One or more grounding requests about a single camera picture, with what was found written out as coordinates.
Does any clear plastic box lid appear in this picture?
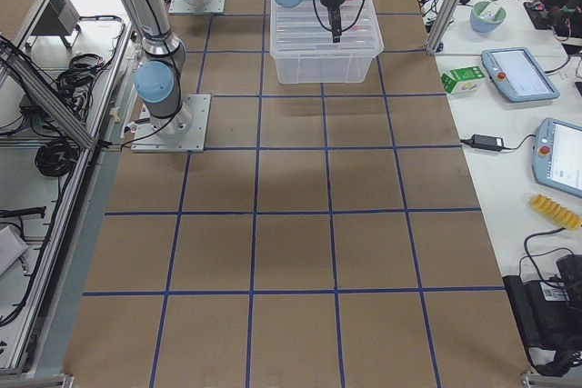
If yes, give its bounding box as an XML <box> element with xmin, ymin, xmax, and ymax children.
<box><xmin>269</xmin><ymin>0</ymin><xmax>384</xmax><ymax>59</ymax></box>

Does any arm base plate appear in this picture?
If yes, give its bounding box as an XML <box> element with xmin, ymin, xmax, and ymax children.
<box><xmin>130</xmin><ymin>95</ymin><xmax>211</xmax><ymax>153</ymax></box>
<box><xmin>169</xmin><ymin>0</ymin><xmax>226</xmax><ymax>15</ymax></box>

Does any green white carton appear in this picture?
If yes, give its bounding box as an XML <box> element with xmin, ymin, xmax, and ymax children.
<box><xmin>441</xmin><ymin>65</ymin><xmax>486</xmax><ymax>95</ymax></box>

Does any yellow toy corn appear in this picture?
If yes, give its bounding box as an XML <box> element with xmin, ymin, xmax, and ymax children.
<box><xmin>529</xmin><ymin>194</ymin><xmax>581</xmax><ymax>230</ymax></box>

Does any black power adapter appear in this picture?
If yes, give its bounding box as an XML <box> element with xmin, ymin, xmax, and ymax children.
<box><xmin>471</xmin><ymin>134</ymin><xmax>505</xmax><ymax>152</ymax></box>

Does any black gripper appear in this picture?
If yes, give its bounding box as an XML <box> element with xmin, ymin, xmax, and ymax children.
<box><xmin>320</xmin><ymin>0</ymin><xmax>346</xmax><ymax>44</ymax></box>

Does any clear plastic storage box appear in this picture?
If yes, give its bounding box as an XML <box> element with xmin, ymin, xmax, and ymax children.
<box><xmin>269</xmin><ymin>0</ymin><xmax>385</xmax><ymax>85</ymax></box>

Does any blue teach pendant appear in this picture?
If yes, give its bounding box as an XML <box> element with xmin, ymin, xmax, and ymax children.
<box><xmin>480</xmin><ymin>47</ymin><xmax>560</xmax><ymax>103</ymax></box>
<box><xmin>532</xmin><ymin>118</ymin><xmax>582</xmax><ymax>197</ymax></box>

